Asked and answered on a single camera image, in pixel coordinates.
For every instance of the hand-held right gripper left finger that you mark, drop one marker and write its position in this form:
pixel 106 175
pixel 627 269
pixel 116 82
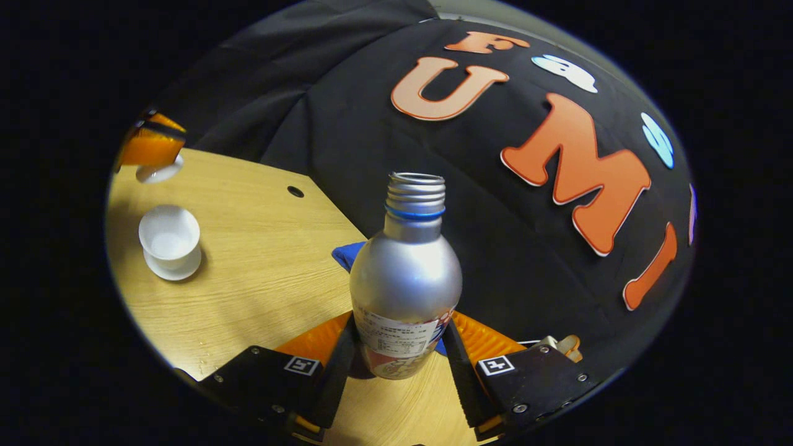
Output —
pixel 337 378

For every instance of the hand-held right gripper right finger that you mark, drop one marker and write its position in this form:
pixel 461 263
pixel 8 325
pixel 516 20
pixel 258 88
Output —
pixel 461 384

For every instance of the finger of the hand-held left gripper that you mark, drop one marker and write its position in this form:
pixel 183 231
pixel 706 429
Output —
pixel 152 148
pixel 164 118

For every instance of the dark round coaster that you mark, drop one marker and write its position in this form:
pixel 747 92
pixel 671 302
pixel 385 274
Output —
pixel 358 370

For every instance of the white teacup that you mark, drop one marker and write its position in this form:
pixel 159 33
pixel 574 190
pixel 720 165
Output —
pixel 168 235

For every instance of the silver water bottle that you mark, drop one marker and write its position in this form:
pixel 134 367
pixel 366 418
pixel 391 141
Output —
pixel 406 279

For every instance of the white toaster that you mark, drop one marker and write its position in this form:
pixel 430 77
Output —
pixel 548 342

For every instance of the toast slice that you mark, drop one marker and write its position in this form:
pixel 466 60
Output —
pixel 571 348

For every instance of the blue towel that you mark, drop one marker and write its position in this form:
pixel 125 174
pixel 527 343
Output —
pixel 347 255

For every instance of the white saucer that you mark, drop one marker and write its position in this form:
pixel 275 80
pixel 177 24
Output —
pixel 176 272

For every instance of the black backdrop cloth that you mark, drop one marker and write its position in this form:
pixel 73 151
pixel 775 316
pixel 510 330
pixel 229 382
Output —
pixel 403 142

